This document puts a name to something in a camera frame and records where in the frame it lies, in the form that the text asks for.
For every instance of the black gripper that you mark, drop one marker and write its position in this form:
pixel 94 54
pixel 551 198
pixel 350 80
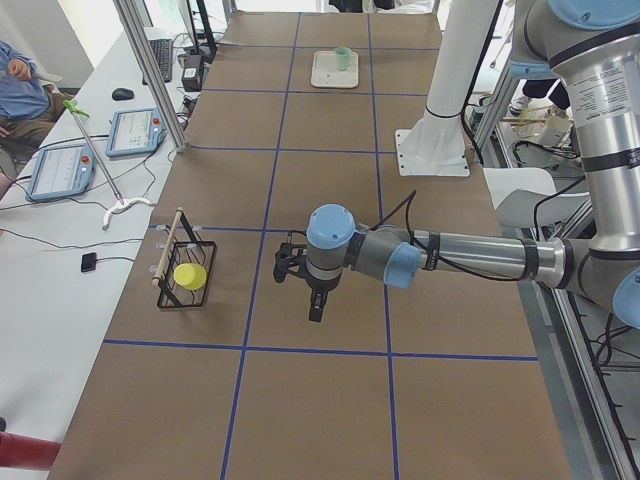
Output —
pixel 320 285

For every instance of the light green plastic cup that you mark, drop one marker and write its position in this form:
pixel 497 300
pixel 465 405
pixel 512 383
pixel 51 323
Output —
pixel 342 58

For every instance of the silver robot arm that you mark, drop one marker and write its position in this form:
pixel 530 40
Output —
pixel 592 47

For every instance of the yellow plastic cup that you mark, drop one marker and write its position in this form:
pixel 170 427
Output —
pixel 190 276

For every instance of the cream rabbit tray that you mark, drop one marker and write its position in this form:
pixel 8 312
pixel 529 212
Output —
pixel 325 71

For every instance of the green white reacher grabber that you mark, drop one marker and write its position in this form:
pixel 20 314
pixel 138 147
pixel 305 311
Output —
pixel 121 203

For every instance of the white chair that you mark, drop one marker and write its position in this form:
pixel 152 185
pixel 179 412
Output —
pixel 516 191

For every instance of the small black square device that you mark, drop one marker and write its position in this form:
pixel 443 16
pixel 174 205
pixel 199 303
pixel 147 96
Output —
pixel 88 262

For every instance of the right teach pendant tablet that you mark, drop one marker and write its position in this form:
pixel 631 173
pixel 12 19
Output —
pixel 135 132

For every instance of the teach pendant tablet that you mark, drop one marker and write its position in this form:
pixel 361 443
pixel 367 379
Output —
pixel 135 132
pixel 61 172

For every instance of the black power adapter box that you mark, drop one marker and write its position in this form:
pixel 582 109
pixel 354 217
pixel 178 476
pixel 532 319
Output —
pixel 192 73

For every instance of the left teach pendant tablet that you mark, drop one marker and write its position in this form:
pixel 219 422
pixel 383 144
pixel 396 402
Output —
pixel 61 172

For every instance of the black computer mouse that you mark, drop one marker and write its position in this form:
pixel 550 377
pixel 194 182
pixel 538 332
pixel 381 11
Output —
pixel 122 94

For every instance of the black keyboard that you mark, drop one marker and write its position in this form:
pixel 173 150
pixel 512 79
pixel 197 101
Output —
pixel 162 50

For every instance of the red cylinder object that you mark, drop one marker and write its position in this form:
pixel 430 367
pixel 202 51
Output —
pixel 22 452

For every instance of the seated person blue shirt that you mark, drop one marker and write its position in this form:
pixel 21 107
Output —
pixel 29 110

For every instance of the black wire cup rack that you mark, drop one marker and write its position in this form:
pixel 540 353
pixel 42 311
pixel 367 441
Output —
pixel 188 247

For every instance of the wooden rack handle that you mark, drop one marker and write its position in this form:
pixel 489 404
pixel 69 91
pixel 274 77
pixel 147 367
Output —
pixel 163 262

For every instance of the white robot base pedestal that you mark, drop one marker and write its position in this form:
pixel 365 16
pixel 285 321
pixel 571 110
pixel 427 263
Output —
pixel 435 145

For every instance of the aluminium frame post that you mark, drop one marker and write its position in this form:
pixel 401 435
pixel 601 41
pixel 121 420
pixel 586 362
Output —
pixel 132 24

